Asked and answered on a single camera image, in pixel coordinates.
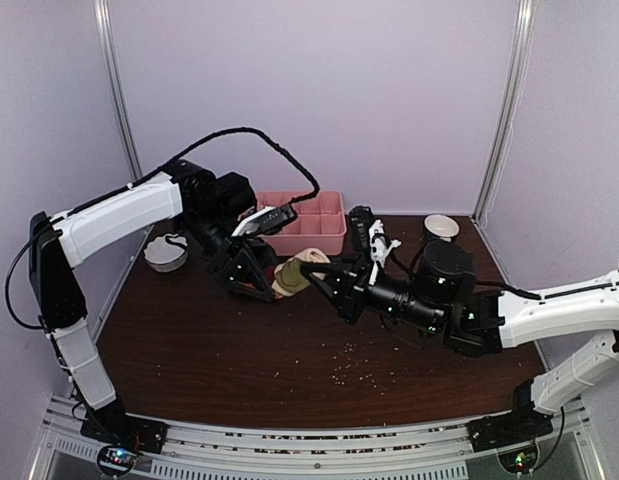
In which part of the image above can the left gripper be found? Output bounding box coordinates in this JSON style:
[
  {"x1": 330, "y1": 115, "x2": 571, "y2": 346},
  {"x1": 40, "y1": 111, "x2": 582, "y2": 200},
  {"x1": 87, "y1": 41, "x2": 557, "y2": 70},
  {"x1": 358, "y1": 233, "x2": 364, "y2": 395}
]
[{"x1": 179, "y1": 209, "x2": 290, "y2": 301}]

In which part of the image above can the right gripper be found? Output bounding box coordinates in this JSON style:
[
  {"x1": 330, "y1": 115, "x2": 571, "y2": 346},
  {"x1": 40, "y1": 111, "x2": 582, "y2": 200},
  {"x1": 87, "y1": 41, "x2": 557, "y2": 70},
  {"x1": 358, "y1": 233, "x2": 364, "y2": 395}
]
[{"x1": 302, "y1": 253, "x2": 445, "y2": 336}]

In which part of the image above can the beige striped sock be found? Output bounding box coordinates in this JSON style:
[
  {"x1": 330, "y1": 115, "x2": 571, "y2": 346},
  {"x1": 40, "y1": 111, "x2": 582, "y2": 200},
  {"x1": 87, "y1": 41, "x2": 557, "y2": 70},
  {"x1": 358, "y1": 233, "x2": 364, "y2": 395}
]
[{"x1": 265, "y1": 248, "x2": 331, "y2": 300}]

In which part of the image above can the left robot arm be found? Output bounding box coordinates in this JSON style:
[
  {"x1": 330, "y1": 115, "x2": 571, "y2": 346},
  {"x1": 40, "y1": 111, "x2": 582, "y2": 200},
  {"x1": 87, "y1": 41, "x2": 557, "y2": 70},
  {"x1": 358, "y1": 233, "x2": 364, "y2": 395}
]
[{"x1": 20, "y1": 160, "x2": 277, "y2": 444}]

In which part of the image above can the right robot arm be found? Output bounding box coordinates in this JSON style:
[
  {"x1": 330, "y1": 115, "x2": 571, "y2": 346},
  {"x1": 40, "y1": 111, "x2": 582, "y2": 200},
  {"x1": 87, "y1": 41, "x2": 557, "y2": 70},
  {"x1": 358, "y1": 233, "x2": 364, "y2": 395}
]
[{"x1": 299, "y1": 240, "x2": 619, "y2": 442}]

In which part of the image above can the pink divided organizer tray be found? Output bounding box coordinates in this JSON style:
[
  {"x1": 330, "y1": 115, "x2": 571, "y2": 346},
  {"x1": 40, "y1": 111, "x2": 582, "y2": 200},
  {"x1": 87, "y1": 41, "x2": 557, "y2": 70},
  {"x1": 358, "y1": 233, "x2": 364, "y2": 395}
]
[{"x1": 263, "y1": 190, "x2": 347, "y2": 256}]

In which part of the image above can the white scalloped bowl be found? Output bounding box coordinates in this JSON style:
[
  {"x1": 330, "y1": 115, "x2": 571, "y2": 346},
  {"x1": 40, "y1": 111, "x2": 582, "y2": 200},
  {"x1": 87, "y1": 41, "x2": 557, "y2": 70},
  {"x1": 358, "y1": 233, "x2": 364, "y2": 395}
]
[{"x1": 143, "y1": 234, "x2": 189, "y2": 273}]

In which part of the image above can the white and teal bowl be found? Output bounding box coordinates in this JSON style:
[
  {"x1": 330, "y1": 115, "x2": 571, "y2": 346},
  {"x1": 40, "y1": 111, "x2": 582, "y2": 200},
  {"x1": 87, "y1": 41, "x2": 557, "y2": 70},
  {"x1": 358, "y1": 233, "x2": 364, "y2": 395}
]
[{"x1": 423, "y1": 214, "x2": 460, "y2": 243}]

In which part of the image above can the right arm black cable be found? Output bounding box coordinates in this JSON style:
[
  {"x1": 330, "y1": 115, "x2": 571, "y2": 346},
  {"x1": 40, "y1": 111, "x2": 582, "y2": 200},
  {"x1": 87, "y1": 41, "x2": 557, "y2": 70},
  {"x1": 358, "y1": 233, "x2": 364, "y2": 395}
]
[{"x1": 388, "y1": 249, "x2": 545, "y2": 301}]

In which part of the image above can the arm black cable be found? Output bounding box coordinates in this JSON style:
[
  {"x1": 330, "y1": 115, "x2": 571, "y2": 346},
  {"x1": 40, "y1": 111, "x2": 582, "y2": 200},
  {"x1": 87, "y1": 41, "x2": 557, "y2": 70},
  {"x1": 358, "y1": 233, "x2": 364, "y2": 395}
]
[
  {"x1": 123, "y1": 127, "x2": 321, "y2": 206},
  {"x1": 388, "y1": 249, "x2": 545, "y2": 301}
]

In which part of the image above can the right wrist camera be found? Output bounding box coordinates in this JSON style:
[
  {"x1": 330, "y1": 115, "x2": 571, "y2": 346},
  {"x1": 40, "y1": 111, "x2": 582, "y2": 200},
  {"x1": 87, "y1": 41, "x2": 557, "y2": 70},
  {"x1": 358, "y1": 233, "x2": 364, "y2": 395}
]
[{"x1": 347, "y1": 205, "x2": 402, "y2": 267}]

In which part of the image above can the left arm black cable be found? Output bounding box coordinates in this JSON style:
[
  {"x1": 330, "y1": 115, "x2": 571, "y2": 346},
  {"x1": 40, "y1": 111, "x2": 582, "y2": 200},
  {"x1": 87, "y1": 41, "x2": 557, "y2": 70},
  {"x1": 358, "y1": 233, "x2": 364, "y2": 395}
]
[{"x1": 123, "y1": 127, "x2": 321, "y2": 206}]

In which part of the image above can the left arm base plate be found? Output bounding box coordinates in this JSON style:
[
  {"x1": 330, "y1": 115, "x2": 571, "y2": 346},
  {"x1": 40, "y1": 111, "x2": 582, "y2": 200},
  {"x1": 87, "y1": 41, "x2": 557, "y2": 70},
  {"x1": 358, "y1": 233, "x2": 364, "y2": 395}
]
[{"x1": 80, "y1": 415, "x2": 168, "y2": 478}]

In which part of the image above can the aluminium front rail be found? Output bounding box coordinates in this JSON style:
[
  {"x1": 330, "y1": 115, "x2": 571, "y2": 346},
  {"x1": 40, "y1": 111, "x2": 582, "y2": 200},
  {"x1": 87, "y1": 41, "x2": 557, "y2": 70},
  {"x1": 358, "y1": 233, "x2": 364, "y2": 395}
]
[{"x1": 28, "y1": 392, "x2": 603, "y2": 480}]

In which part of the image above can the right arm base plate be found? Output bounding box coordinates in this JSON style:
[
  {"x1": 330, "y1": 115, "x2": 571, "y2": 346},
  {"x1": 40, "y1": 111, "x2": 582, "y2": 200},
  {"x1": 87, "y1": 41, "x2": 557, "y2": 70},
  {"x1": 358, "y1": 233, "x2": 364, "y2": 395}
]
[{"x1": 466, "y1": 412, "x2": 553, "y2": 477}]

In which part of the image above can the left aluminium frame post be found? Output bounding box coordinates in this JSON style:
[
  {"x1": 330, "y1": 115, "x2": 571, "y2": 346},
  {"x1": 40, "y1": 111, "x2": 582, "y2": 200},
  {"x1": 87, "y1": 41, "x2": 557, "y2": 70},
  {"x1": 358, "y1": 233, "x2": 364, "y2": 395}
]
[{"x1": 92, "y1": 0, "x2": 145, "y2": 181}]

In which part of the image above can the aluminium frame post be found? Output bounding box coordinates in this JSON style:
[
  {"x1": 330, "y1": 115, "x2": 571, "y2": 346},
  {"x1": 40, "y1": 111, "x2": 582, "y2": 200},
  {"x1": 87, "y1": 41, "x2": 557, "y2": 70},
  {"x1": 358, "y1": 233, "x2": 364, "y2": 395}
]
[
  {"x1": 473, "y1": 0, "x2": 536, "y2": 226},
  {"x1": 92, "y1": 0, "x2": 145, "y2": 181}
]

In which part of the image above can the right aluminium frame post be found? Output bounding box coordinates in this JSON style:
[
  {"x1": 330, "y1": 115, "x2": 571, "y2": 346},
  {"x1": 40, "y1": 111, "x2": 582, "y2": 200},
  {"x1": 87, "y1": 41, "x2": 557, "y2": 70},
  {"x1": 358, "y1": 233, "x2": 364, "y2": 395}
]
[{"x1": 473, "y1": 0, "x2": 536, "y2": 226}]

